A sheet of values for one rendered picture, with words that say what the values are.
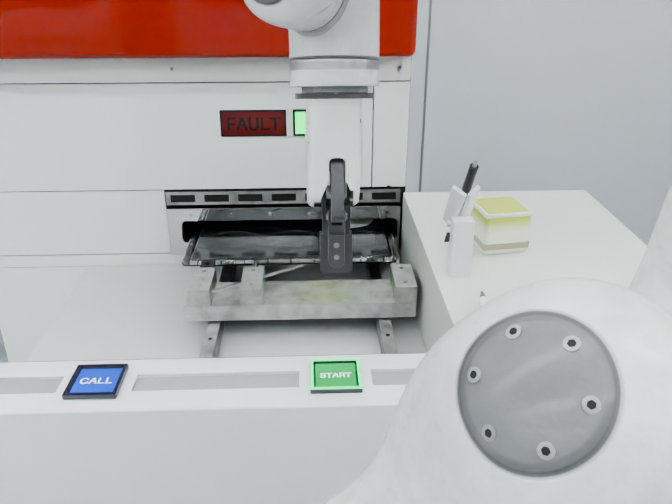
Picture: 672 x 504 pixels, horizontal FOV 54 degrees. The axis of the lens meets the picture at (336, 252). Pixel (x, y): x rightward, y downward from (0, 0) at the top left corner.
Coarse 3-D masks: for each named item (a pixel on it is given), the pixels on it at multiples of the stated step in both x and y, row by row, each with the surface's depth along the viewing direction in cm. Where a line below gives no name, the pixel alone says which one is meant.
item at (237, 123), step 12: (228, 120) 119; (240, 120) 119; (252, 120) 119; (264, 120) 119; (276, 120) 119; (228, 132) 120; (240, 132) 120; (252, 132) 120; (264, 132) 120; (276, 132) 120
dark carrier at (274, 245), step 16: (208, 224) 128; (224, 224) 129; (240, 224) 129; (256, 224) 129; (272, 224) 129; (288, 224) 129; (304, 224) 129; (320, 224) 128; (208, 240) 122; (224, 240) 122; (240, 240) 122; (256, 240) 122; (272, 240) 122; (288, 240) 122; (304, 240) 122; (352, 240) 122; (368, 240) 122; (384, 240) 122; (192, 256) 116; (208, 256) 115; (224, 256) 115; (240, 256) 115; (256, 256) 115; (272, 256) 115; (288, 256) 116
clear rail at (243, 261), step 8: (304, 256) 115; (312, 256) 115; (360, 256) 115; (368, 256) 115; (376, 256) 115; (384, 256) 115; (392, 256) 115; (192, 264) 114; (200, 264) 114; (216, 264) 114; (224, 264) 114; (232, 264) 114; (240, 264) 114; (248, 264) 114; (264, 264) 114; (272, 264) 114; (280, 264) 114; (288, 264) 115; (296, 264) 115; (304, 264) 115
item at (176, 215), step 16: (176, 208) 125; (192, 208) 125; (208, 208) 125; (224, 208) 125; (240, 208) 125; (256, 208) 125; (272, 208) 125; (288, 208) 125; (304, 208) 125; (320, 208) 125; (352, 208) 126; (368, 208) 126; (384, 208) 126; (176, 224) 126; (176, 240) 127
